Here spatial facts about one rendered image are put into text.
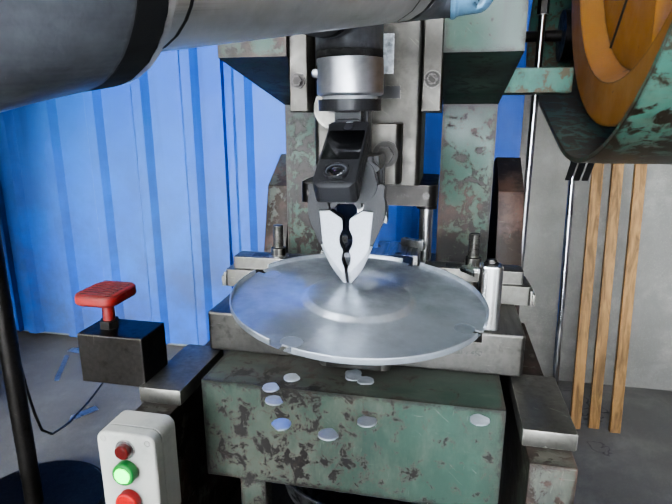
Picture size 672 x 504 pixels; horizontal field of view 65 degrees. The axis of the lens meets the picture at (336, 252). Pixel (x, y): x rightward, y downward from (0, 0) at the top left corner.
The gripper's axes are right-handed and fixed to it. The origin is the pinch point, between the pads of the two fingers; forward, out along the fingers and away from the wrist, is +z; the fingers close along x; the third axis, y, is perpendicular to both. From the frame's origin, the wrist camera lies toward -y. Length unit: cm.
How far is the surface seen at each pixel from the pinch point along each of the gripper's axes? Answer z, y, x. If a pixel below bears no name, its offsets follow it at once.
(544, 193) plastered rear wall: 9, 139, -45
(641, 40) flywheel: -28, 25, -37
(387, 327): 2.8, -8.7, -5.8
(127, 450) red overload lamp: 18.8, -11.9, 23.5
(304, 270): 1.2, 4.5, 6.5
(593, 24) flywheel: -33, 46, -35
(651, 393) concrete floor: 81, 135, -88
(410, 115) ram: -18.2, 15.4, -6.0
